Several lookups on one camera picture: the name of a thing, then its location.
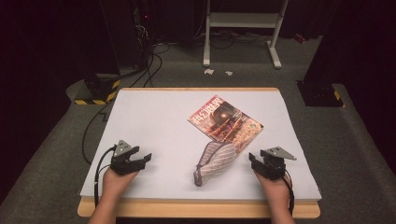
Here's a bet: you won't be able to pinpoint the black cable bundle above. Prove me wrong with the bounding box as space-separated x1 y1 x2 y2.
129 43 171 89

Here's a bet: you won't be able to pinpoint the wooden table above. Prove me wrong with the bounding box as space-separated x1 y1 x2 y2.
77 87 321 219

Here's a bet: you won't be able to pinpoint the person's left hand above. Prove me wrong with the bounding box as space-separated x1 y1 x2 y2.
102 169 139 199

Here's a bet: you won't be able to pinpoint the striped grey fabric pouch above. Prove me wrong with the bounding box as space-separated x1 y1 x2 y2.
192 140 239 188

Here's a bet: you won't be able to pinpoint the magazine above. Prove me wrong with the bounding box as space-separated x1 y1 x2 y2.
187 94 264 155

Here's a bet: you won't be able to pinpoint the dark equipment rack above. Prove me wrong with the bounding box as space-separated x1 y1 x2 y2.
99 0 157 68

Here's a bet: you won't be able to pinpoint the cables under white stand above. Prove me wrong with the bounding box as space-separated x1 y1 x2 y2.
194 29 272 50

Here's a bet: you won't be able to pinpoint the right hand-held gripper cable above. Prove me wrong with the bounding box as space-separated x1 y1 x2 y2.
281 174 296 217

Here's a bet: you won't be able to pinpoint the white table mat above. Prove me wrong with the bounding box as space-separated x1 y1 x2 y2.
79 89 322 202

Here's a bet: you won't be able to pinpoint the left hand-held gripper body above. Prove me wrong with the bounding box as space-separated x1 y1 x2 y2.
109 139 148 175

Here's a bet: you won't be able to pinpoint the person's right hand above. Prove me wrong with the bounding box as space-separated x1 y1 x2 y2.
253 171 292 208

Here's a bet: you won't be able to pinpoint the hand-held gripper cable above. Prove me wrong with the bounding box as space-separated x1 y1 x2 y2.
281 174 296 217
93 146 118 208

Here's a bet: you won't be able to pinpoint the black yellow striped stand base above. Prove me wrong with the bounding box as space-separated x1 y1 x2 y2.
74 73 121 106
296 79 346 108

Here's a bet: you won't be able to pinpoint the white metal stand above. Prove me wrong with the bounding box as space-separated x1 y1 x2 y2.
203 0 289 70

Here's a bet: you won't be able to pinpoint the left hand-held gripper cable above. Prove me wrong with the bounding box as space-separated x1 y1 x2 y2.
93 146 118 208

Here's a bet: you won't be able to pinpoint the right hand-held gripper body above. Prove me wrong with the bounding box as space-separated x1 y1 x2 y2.
260 147 297 181

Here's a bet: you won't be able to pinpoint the small red object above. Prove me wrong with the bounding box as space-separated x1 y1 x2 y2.
293 32 307 45

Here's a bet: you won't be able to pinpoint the black floor cable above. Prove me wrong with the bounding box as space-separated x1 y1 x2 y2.
81 101 115 166

